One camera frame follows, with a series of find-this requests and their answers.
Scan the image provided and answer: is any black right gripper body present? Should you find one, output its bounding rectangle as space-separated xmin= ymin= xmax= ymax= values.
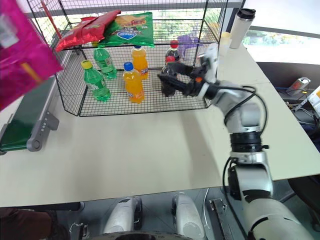
xmin=186 ymin=66 xmax=210 ymax=98

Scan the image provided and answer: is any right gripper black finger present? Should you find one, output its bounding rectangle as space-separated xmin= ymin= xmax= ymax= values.
xmin=162 ymin=62 xmax=200 ymax=79
xmin=157 ymin=74 xmax=195 ymax=97

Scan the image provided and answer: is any cola bottle with red cap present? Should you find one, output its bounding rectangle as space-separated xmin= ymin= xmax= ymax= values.
xmin=160 ymin=39 xmax=182 ymax=98

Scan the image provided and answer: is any purple plastic object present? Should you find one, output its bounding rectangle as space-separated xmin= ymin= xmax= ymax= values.
xmin=177 ymin=34 xmax=201 ymax=61

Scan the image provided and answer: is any orange soda bottle blue cap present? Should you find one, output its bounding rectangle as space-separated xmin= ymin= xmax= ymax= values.
xmin=122 ymin=61 xmax=146 ymax=105
xmin=131 ymin=44 xmax=150 ymax=81

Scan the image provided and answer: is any pale yellow cup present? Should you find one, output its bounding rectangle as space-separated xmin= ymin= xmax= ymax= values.
xmin=219 ymin=31 xmax=232 ymax=46

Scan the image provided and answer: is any green chip bag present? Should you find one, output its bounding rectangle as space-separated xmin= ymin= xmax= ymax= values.
xmin=98 ymin=11 xmax=156 ymax=49

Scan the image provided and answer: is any white tumbler with black lid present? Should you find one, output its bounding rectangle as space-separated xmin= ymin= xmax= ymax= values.
xmin=229 ymin=7 xmax=257 ymax=50

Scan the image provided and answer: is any green soda bottle yellow cap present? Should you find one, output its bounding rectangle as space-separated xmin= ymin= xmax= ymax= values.
xmin=80 ymin=59 xmax=112 ymax=103

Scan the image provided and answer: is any grey device with orange face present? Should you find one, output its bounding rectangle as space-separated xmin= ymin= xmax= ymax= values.
xmin=284 ymin=76 xmax=312 ymax=97

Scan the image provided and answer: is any red chip bag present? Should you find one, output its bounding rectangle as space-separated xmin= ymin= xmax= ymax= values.
xmin=54 ymin=9 xmax=122 ymax=53

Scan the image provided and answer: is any yellow and white box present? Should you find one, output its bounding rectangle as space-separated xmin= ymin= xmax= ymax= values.
xmin=308 ymin=85 xmax=320 ymax=114

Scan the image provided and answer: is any grey right robot leg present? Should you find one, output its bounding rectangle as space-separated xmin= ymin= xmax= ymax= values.
xmin=171 ymin=192 xmax=206 ymax=240

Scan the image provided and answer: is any grey robot leg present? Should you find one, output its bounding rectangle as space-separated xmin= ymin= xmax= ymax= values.
xmin=171 ymin=192 xmax=206 ymax=240
xmin=103 ymin=195 xmax=144 ymax=236

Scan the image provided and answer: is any red rod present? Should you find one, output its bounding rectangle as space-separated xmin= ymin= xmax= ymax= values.
xmin=40 ymin=0 xmax=62 ymax=40

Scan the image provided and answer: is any grey left robot leg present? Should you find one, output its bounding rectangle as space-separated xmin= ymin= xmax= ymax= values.
xmin=103 ymin=195 xmax=144 ymax=236

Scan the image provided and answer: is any dark rounded robot torso edge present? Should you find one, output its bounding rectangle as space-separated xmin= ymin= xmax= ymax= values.
xmin=114 ymin=233 xmax=177 ymax=240

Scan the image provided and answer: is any magenta snack bag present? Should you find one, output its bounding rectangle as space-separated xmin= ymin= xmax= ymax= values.
xmin=0 ymin=0 xmax=64 ymax=112

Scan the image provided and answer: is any person in dark red clothing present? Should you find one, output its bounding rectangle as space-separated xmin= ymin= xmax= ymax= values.
xmin=0 ymin=206 xmax=70 ymax=240

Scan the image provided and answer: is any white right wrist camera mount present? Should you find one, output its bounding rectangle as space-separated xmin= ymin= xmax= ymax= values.
xmin=199 ymin=43 xmax=221 ymax=85

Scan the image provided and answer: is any black wire rack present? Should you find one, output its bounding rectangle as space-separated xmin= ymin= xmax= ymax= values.
xmin=23 ymin=0 xmax=230 ymax=118

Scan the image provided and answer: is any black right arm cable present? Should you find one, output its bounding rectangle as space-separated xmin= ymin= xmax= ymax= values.
xmin=222 ymin=85 xmax=268 ymax=198

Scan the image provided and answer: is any thin white cable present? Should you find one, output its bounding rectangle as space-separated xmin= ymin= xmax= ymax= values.
xmin=202 ymin=187 xmax=211 ymax=227

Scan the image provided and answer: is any metal bracket under table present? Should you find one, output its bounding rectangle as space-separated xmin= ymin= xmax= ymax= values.
xmin=208 ymin=198 xmax=235 ymax=240

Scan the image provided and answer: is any green conveyor belt grey frame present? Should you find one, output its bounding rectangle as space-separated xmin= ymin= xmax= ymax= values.
xmin=0 ymin=74 xmax=61 ymax=156

